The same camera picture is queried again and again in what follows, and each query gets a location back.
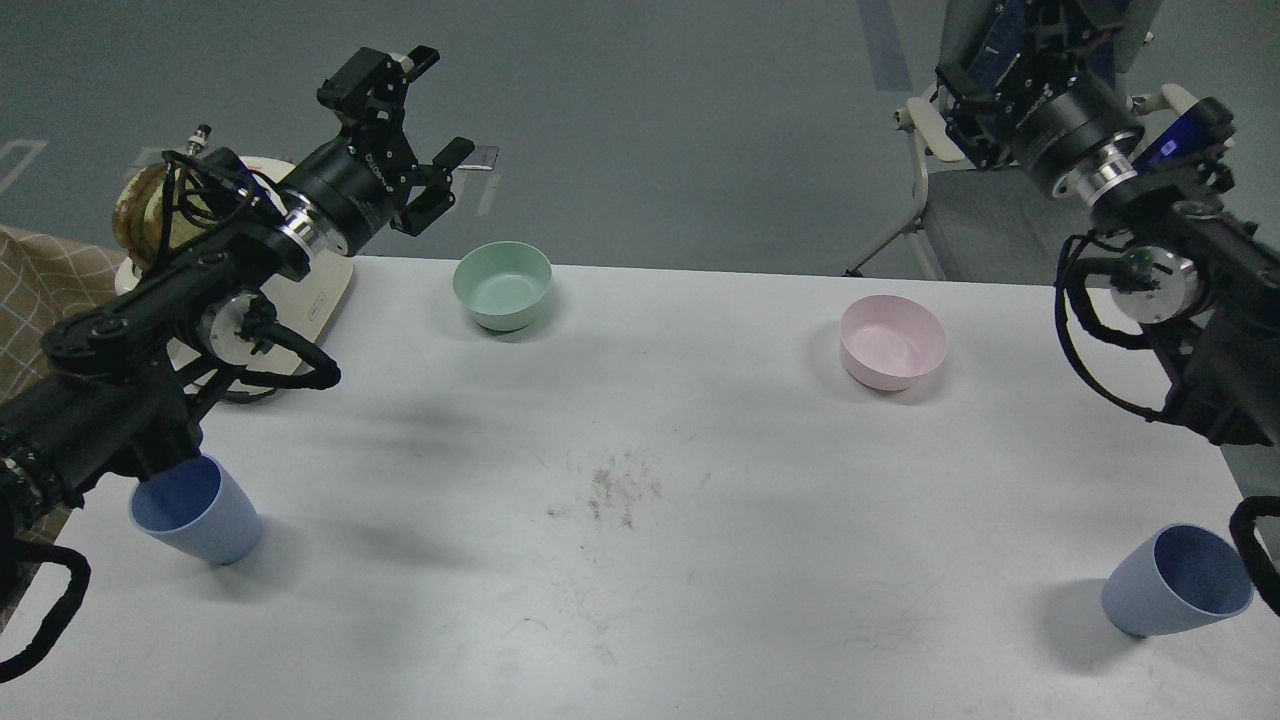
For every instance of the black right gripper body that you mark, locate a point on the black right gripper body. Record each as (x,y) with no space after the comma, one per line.
(1038,85)

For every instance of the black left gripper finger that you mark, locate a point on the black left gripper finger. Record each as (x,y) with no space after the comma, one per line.
(454,154)
(416,62)

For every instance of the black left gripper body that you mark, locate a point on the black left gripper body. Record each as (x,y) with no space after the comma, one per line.
(367,177)

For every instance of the blue cup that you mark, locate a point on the blue cup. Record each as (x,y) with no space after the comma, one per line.
(1181,578)
(197,508)

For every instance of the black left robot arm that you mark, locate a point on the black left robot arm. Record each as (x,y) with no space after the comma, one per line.
(130,380)

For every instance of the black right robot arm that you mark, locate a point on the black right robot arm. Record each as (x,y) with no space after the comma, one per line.
(1166,306)

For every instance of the silver floor plate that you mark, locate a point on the silver floor plate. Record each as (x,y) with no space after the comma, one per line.
(484,158)

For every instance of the green bowl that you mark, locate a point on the green bowl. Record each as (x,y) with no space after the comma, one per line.
(504,286)

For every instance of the grey office chair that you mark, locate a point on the grey office chair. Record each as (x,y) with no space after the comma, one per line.
(994,226)

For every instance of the rear bread slice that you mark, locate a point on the rear bread slice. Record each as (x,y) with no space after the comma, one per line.
(137,219)

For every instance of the pink bowl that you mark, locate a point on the pink bowl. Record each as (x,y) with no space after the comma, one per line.
(890,343)

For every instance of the brown checked cloth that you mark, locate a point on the brown checked cloth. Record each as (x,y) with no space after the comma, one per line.
(45,279)

